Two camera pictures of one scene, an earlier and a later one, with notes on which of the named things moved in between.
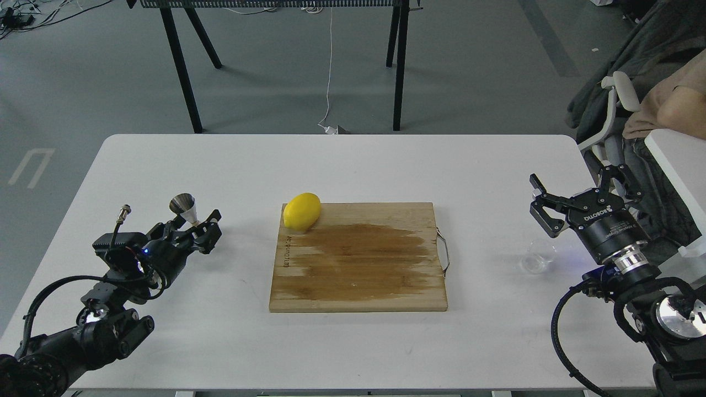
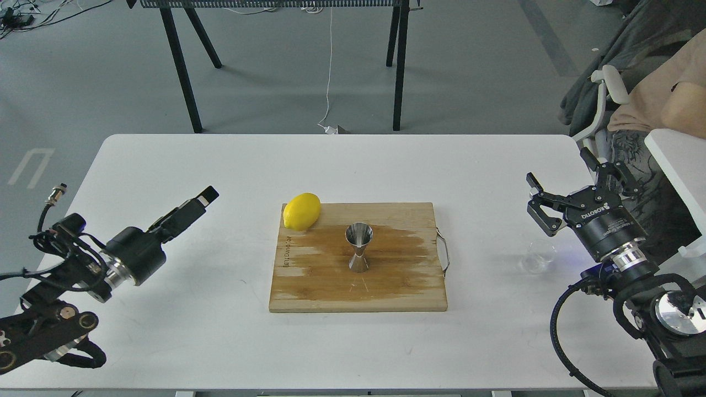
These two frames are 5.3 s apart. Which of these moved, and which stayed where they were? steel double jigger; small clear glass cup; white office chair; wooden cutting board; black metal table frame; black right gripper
Moved: white office chair; steel double jigger
Stayed: wooden cutting board; small clear glass cup; black right gripper; black metal table frame
